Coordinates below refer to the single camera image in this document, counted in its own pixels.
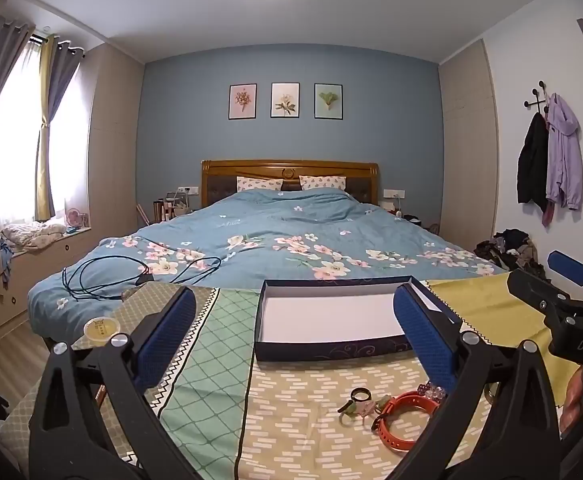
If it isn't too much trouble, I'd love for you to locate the black jacket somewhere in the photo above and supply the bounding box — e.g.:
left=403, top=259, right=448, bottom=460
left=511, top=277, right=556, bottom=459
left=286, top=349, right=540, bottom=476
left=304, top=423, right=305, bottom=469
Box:
left=516, top=111, right=549, bottom=213

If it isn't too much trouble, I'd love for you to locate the pink framed flower picture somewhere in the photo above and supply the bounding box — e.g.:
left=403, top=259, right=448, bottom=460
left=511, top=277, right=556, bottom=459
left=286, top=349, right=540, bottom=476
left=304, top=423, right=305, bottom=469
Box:
left=228, top=83, right=257, bottom=121

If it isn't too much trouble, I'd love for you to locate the wooden bed headboard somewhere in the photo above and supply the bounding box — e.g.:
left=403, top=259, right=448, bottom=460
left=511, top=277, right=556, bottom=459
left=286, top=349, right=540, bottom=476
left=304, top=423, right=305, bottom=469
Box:
left=201, top=160, right=379, bottom=208

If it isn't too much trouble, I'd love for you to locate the bedside clutter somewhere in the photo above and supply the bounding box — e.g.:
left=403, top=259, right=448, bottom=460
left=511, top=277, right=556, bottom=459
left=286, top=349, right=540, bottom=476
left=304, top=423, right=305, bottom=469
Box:
left=394, top=197, right=441, bottom=234

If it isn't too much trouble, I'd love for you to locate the orange smart watch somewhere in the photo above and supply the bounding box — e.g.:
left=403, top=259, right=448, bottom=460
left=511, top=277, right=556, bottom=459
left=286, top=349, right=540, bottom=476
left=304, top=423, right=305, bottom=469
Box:
left=374, top=391, right=442, bottom=453

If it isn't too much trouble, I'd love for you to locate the black wall coat rack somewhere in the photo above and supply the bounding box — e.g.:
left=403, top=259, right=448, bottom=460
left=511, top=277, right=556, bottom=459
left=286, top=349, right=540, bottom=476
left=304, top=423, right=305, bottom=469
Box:
left=524, top=80, right=559, bottom=111

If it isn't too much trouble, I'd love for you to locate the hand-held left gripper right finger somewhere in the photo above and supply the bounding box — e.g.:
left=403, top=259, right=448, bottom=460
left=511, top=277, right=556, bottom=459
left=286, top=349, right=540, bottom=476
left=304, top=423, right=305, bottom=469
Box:
left=386, top=282, right=563, bottom=480

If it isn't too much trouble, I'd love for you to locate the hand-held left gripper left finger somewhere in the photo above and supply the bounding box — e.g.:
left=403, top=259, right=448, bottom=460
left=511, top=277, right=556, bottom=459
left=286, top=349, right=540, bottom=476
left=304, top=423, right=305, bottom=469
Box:
left=28, top=286, right=207, bottom=480

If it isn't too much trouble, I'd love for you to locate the person's right hand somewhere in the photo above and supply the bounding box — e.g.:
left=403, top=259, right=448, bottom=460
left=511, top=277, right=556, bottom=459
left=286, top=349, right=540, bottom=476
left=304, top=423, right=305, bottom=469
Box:
left=559, top=366, right=583, bottom=440

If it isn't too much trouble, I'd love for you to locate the purple jacket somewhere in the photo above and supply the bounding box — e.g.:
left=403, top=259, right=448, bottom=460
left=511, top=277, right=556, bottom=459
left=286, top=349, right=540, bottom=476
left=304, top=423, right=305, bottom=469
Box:
left=544, top=92, right=583, bottom=211

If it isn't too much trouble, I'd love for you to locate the dark clothes pile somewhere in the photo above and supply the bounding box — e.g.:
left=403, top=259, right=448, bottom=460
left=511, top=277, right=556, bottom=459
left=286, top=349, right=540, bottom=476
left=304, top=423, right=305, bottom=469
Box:
left=474, top=228, right=547, bottom=281

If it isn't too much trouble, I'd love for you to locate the white framed flower picture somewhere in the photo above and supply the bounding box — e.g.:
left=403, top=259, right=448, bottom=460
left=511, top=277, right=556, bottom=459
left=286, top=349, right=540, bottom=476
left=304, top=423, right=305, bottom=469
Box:
left=270, top=82, right=301, bottom=120

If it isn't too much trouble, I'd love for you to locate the small yellow lidded container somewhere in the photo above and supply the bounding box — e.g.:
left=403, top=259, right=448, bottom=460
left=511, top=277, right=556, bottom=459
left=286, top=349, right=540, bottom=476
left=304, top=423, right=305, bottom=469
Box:
left=82, top=316, right=123, bottom=346

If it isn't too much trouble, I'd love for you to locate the cluster of bedside bottles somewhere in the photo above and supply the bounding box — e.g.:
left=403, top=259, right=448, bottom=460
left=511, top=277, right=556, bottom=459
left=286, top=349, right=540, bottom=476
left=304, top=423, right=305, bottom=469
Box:
left=151, top=187, right=202, bottom=222

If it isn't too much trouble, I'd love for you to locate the white sheer curtain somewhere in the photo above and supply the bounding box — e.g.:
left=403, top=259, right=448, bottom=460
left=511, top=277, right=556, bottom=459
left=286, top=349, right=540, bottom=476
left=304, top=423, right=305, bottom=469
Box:
left=0, top=42, right=92, bottom=226

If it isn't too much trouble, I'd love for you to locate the black curtain rod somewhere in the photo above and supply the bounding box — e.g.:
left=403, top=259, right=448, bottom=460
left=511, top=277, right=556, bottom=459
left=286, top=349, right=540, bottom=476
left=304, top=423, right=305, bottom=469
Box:
left=28, top=34, right=87, bottom=57

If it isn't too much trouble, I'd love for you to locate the patterned white pillow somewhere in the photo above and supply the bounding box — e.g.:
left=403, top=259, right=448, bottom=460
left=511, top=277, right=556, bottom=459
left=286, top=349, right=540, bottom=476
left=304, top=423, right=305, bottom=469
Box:
left=236, top=176, right=283, bottom=192
left=299, top=175, right=348, bottom=192

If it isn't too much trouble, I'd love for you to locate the dark blue cardboard box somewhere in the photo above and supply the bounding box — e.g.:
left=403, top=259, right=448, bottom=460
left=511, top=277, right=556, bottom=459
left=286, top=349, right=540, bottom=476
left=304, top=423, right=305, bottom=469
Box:
left=254, top=275, right=465, bottom=363

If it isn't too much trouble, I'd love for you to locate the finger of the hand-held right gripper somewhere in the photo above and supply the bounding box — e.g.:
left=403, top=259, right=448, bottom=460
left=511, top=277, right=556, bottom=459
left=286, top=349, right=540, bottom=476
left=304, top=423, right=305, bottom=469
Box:
left=506, top=269, right=579, bottom=322
left=546, top=250, right=583, bottom=306

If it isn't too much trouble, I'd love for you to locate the blue floral duvet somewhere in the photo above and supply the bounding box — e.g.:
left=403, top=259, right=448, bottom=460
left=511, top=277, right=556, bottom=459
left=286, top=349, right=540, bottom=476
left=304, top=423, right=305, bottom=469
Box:
left=27, top=190, right=507, bottom=336

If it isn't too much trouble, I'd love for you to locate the crumpled beige bedding pile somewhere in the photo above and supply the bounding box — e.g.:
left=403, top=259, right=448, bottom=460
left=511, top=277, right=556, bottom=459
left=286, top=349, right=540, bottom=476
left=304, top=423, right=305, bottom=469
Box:
left=0, top=221, right=67, bottom=253

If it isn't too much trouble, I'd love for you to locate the window bench cabinet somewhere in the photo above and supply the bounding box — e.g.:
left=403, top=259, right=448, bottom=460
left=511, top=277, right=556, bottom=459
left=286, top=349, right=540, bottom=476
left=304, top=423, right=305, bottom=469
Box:
left=0, top=227, right=92, bottom=346

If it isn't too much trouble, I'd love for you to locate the black charging cable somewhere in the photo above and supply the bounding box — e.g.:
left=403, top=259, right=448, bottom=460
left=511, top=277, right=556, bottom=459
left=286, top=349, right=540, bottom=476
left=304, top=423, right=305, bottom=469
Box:
left=61, top=241, right=222, bottom=303

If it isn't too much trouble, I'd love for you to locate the beige wardrobe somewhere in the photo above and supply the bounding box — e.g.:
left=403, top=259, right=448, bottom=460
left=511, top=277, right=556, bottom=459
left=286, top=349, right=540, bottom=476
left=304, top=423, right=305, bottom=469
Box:
left=84, top=42, right=147, bottom=241
left=439, top=37, right=497, bottom=251

